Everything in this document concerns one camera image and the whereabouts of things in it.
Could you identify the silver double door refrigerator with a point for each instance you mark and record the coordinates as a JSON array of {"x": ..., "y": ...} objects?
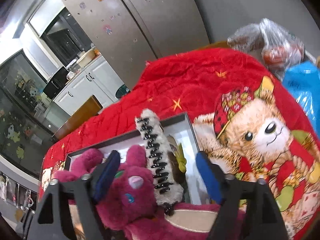
[{"x": 130, "y": 32}]

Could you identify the blue plastic bag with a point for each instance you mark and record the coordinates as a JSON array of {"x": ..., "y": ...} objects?
[{"x": 302, "y": 82}]

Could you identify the clear plastic food bag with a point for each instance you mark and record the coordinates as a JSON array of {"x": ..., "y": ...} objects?
[{"x": 279, "y": 49}]

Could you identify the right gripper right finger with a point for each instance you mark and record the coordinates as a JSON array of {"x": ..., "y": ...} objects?
[{"x": 248, "y": 210}]

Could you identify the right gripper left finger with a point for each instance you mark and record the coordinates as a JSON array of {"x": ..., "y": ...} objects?
[{"x": 52, "y": 219}]

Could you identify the black storage box tray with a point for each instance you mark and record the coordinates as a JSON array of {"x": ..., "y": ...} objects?
[{"x": 182, "y": 140}]

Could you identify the dark green trash bin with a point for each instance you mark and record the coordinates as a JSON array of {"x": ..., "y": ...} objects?
[{"x": 122, "y": 91}]

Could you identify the black microwave oven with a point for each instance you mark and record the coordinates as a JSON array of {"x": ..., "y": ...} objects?
[{"x": 56, "y": 83}]

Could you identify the white kitchen cabinet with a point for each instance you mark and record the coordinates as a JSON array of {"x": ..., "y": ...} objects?
[{"x": 96, "y": 79}]

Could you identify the wooden chair back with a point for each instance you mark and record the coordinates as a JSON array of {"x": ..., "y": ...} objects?
[{"x": 89, "y": 109}]

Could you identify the red bear print blanket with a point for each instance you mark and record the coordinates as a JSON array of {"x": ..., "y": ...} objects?
[{"x": 244, "y": 119}]

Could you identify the pink plush bear toy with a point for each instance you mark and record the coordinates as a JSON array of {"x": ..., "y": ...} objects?
[{"x": 130, "y": 206}]

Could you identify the furry black hair claw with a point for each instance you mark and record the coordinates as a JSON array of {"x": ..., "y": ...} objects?
[{"x": 168, "y": 191}]

